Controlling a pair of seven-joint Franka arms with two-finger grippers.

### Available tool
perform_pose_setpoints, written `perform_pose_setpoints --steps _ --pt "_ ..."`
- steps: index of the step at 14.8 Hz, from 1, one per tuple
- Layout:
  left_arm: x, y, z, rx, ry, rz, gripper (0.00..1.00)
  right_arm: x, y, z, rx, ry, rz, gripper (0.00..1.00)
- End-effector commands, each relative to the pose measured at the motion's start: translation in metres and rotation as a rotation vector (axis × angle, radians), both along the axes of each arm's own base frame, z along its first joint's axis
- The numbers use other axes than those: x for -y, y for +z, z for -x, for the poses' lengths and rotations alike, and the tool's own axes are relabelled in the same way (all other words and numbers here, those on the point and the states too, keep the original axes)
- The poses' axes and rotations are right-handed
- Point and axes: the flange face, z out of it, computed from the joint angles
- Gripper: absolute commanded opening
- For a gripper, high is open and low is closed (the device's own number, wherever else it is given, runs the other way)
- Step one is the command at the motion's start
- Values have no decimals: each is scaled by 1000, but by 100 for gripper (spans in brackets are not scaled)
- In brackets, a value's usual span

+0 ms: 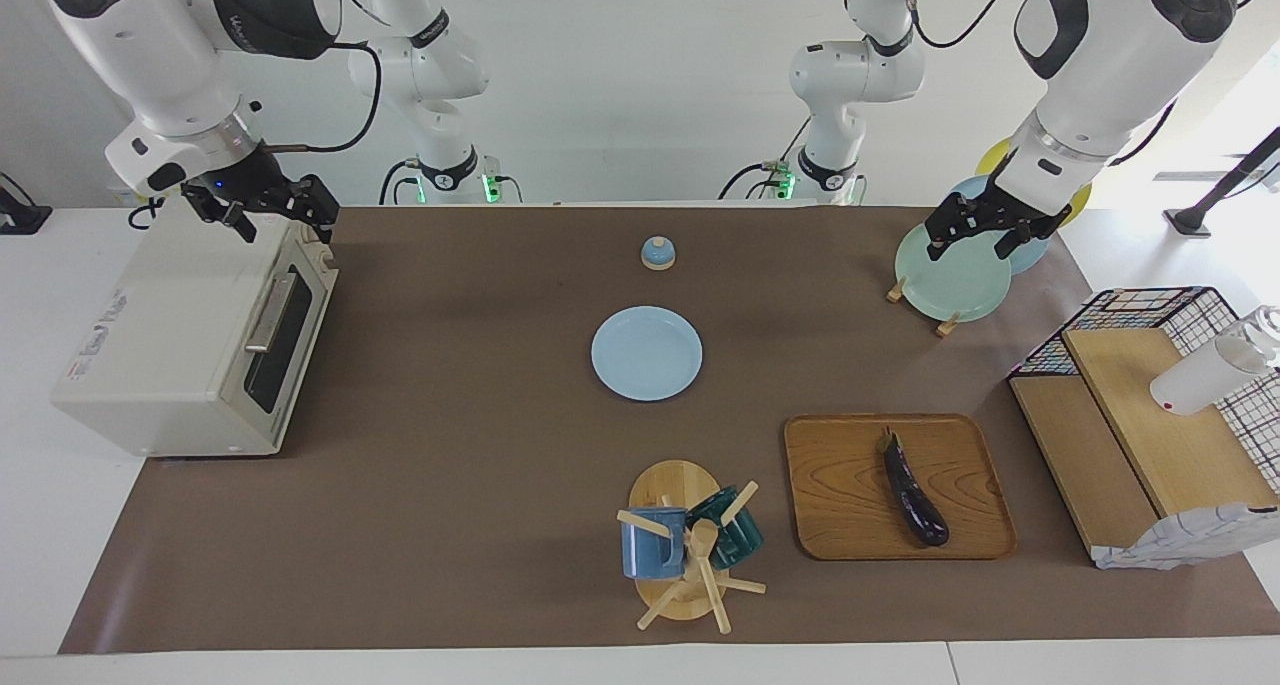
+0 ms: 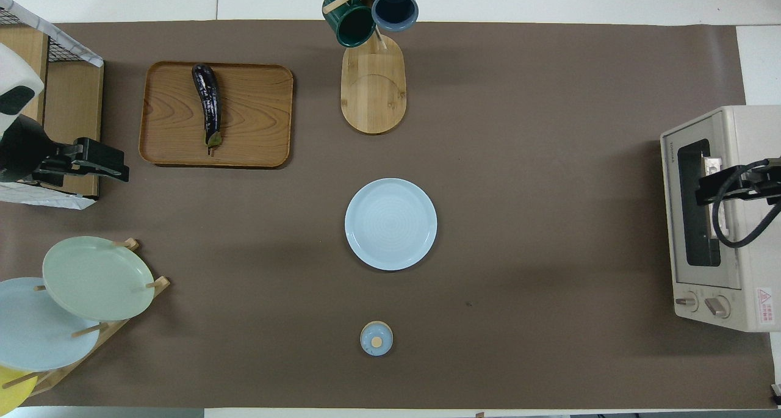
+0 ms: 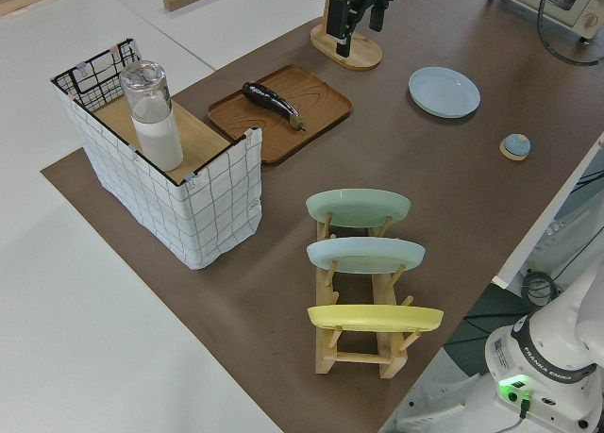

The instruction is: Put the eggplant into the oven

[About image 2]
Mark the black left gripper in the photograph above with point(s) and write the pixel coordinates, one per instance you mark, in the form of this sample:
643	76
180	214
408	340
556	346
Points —
97	158

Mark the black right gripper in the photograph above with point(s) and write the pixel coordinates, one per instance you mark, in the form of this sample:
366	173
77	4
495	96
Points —
705	189

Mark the toaster oven glass door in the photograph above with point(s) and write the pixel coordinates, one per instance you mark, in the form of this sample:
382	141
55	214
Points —
674	223

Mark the dark purple eggplant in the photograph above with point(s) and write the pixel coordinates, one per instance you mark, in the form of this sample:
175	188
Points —
207	100

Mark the light blue round plate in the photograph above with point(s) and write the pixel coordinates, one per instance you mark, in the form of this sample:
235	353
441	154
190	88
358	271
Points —
390	224

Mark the beige toaster oven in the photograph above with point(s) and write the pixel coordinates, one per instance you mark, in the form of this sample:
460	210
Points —
759	253

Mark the silver oven knob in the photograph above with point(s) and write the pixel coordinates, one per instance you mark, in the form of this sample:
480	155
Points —
717	306
686	301

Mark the wooden shelf box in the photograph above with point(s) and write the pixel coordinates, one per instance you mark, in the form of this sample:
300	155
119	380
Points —
73	113

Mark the pale green plate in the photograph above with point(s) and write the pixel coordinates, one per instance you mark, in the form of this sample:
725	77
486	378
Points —
97	277

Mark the brown wooden tray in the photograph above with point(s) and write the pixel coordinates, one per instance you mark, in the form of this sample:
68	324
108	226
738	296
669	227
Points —
256	119

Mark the wooden plate rack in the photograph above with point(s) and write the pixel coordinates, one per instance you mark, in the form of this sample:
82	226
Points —
113	331

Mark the large light blue plate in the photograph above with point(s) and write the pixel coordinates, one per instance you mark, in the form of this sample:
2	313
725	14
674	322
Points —
36	332

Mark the brown table mat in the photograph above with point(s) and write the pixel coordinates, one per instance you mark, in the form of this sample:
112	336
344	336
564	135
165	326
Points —
518	162

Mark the yellow plate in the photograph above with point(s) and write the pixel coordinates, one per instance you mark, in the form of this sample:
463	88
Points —
12	396

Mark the wooden mug tree stand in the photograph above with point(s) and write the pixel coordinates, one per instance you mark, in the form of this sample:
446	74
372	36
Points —
372	94

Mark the dark green mug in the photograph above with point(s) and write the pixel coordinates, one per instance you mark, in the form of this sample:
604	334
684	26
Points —
354	27

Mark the blue grey mug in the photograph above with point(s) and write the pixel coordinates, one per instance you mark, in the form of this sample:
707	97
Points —
395	9

